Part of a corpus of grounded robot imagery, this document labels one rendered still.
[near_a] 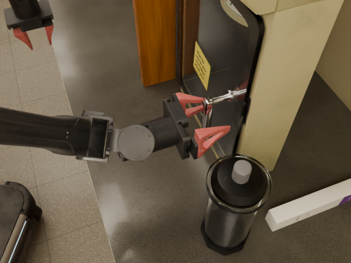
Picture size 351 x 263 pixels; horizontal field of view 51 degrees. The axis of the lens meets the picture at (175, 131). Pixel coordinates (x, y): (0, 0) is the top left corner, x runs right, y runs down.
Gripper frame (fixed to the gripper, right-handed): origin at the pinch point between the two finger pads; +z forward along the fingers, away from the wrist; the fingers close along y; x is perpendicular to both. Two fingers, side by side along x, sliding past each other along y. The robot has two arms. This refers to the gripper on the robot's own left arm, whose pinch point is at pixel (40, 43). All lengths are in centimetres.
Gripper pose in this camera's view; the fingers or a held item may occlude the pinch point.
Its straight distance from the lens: 99.1
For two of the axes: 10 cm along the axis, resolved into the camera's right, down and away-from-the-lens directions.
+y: 9.3, -3.0, 2.0
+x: -3.7, -7.4, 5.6
